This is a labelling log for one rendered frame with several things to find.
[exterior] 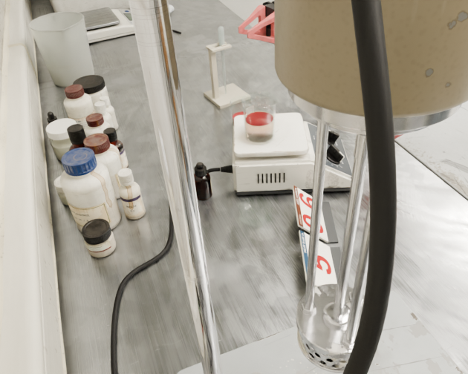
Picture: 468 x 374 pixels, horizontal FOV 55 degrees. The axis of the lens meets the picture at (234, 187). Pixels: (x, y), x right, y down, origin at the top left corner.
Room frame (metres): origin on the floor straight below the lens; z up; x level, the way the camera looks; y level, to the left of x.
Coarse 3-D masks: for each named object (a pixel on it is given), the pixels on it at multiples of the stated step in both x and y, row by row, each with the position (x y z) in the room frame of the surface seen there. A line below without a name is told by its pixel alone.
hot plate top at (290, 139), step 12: (240, 120) 0.68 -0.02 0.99; (276, 120) 0.67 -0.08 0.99; (288, 120) 0.67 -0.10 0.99; (300, 120) 0.66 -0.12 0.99; (240, 132) 0.64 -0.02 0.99; (276, 132) 0.63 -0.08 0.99; (288, 132) 0.63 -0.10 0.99; (300, 132) 0.63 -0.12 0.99; (240, 144) 0.60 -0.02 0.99; (252, 144) 0.60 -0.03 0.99; (264, 144) 0.60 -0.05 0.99; (276, 144) 0.60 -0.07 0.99; (288, 144) 0.59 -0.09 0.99; (300, 144) 0.59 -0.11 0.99; (240, 156) 0.58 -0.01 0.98; (252, 156) 0.58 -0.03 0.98; (264, 156) 0.58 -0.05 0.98
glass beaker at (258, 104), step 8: (256, 88) 0.65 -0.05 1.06; (264, 88) 0.64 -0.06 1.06; (248, 96) 0.64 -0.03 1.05; (256, 96) 0.64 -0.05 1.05; (264, 96) 0.64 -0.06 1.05; (272, 96) 0.63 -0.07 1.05; (248, 104) 0.64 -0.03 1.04; (256, 104) 0.64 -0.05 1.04; (264, 104) 0.64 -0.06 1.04; (272, 104) 0.63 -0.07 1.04; (248, 112) 0.60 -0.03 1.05; (256, 112) 0.60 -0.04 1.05; (264, 112) 0.60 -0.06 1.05; (272, 112) 0.60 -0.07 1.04; (248, 120) 0.60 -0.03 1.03; (256, 120) 0.60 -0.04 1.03; (264, 120) 0.60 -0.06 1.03; (272, 120) 0.60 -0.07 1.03; (248, 128) 0.60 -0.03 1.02; (256, 128) 0.60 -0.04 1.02; (264, 128) 0.60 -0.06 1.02; (272, 128) 0.60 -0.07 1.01; (248, 136) 0.60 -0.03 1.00; (256, 136) 0.60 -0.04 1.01; (264, 136) 0.60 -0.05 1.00; (272, 136) 0.60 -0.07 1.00; (256, 144) 0.60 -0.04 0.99
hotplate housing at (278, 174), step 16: (240, 160) 0.58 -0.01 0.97; (256, 160) 0.58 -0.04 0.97; (272, 160) 0.58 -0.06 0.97; (288, 160) 0.57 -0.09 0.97; (304, 160) 0.57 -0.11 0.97; (240, 176) 0.57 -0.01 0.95; (256, 176) 0.57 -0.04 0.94; (272, 176) 0.57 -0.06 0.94; (288, 176) 0.57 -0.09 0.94; (304, 176) 0.57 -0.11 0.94; (336, 176) 0.56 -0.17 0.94; (240, 192) 0.58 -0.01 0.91; (256, 192) 0.57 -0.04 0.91; (272, 192) 0.57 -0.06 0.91; (288, 192) 0.57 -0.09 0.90
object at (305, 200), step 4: (300, 192) 0.54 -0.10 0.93; (304, 192) 0.54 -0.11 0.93; (300, 196) 0.53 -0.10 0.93; (304, 196) 0.53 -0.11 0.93; (308, 196) 0.54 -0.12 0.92; (300, 200) 0.51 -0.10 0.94; (304, 200) 0.52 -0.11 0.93; (308, 200) 0.53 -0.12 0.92; (300, 204) 0.51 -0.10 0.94; (304, 204) 0.51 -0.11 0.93; (308, 204) 0.52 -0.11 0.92; (304, 208) 0.50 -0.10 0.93; (308, 208) 0.51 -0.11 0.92; (304, 212) 0.49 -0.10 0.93; (308, 212) 0.50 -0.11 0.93; (304, 216) 0.48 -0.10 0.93; (308, 216) 0.49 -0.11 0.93; (304, 220) 0.47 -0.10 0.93; (308, 220) 0.48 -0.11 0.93; (304, 224) 0.46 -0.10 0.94; (308, 224) 0.47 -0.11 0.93; (320, 224) 0.48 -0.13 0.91; (308, 228) 0.46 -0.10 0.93; (320, 228) 0.47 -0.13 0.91; (320, 232) 0.46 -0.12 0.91; (324, 232) 0.47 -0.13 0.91; (324, 236) 0.46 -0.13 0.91
